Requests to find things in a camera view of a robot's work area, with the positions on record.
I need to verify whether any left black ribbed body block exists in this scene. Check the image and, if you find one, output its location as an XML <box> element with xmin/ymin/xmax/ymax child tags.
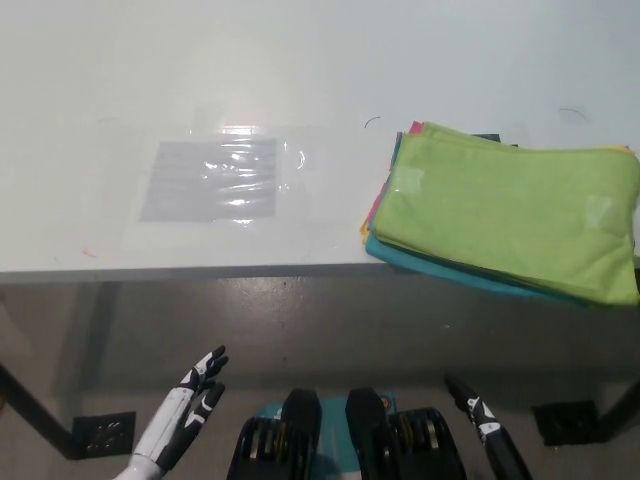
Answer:
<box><xmin>227</xmin><ymin>388</ymin><xmax>322</xmax><ymax>480</ymax></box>

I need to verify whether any black ribbed body block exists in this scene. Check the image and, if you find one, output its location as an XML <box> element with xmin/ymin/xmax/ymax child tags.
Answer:
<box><xmin>227</xmin><ymin>388</ymin><xmax>322</xmax><ymax>480</ymax></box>
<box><xmin>344</xmin><ymin>387</ymin><xmax>469</xmax><ymax>480</ymax></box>

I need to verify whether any teal microfibre cloth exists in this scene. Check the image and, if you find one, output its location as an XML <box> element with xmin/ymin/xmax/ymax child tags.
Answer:
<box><xmin>365</xmin><ymin>130</ymin><xmax>594</xmax><ymax>307</ymax></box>

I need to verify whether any right black ribbed body block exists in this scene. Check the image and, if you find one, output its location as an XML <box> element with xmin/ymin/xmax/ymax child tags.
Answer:
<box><xmin>344</xmin><ymin>387</ymin><xmax>469</xmax><ymax>480</ymax></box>

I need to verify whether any black floor plate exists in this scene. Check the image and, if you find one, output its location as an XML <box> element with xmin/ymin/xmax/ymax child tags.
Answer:
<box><xmin>71</xmin><ymin>411</ymin><xmax>138</xmax><ymax>459</ymax></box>
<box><xmin>531</xmin><ymin>399</ymin><xmax>600</xmax><ymax>448</ymax></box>

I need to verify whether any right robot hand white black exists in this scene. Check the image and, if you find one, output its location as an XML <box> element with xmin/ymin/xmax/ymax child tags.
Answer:
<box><xmin>443</xmin><ymin>373</ymin><xmax>535</xmax><ymax>480</ymax></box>

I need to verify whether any green microfibre cloth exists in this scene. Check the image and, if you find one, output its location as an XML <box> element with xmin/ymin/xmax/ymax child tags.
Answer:
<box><xmin>372</xmin><ymin>121</ymin><xmax>640</xmax><ymax>307</ymax></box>

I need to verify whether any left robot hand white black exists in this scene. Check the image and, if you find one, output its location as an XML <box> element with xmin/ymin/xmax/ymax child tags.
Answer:
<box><xmin>132</xmin><ymin>344</ymin><xmax>230</xmax><ymax>472</ymax></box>

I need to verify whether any pink microfibre cloth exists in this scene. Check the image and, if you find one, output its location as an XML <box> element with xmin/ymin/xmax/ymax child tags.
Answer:
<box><xmin>366</xmin><ymin>119</ymin><xmax>427</xmax><ymax>227</ymax></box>

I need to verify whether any transparent plastic sleeve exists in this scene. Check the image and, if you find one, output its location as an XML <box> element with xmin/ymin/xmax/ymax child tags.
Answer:
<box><xmin>122</xmin><ymin>119</ymin><xmax>322</xmax><ymax>254</ymax></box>

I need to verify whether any clear plastic bag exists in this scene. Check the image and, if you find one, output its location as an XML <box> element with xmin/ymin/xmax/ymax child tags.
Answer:
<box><xmin>138</xmin><ymin>137</ymin><xmax>278</xmax><ymax>223</ymax></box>

